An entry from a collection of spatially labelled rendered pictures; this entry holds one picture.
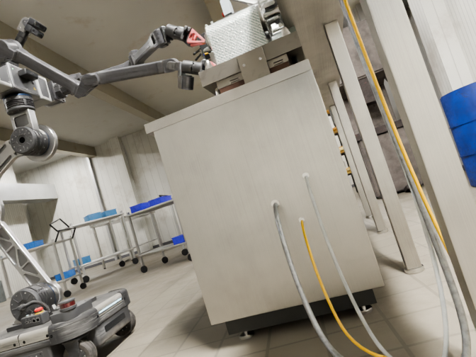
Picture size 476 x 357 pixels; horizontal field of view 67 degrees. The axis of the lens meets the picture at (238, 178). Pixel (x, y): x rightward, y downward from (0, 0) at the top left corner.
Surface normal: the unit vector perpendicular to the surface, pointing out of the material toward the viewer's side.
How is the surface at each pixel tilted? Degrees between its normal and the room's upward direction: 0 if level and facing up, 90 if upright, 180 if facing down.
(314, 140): 90
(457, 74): 90
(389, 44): 90
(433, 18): 90
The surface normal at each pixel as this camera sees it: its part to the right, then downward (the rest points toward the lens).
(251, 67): -0.26, 0.01
